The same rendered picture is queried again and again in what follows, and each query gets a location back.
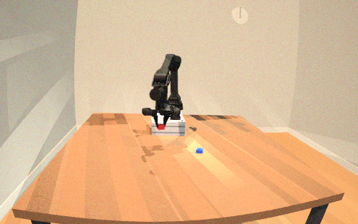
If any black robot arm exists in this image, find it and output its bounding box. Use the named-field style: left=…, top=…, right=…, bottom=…
left=150, top=54, right=183, bottom=120

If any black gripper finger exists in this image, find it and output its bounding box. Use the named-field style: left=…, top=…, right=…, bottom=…
left=163, top=114, right=172, bottom=126
left=152, top=116, right=158, bottom=128

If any red block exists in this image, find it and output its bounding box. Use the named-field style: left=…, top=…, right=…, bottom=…
left=158, top=124, right=165, bottom=130

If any blue block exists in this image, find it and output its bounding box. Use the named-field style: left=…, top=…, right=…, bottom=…
left=196, top=148, right=203, bottom=154

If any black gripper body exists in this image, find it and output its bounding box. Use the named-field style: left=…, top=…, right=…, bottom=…
left=142, top=98, right=180, bottom=116

